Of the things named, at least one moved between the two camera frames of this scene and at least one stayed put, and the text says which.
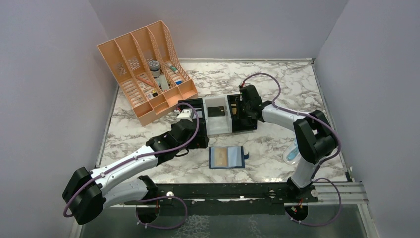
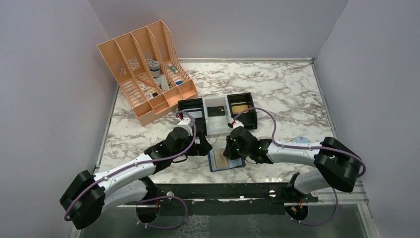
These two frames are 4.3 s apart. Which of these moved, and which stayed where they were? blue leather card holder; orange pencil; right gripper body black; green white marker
Moved: right gripper body black
Stayed: blue leather card holder; orange pencil; green white marker
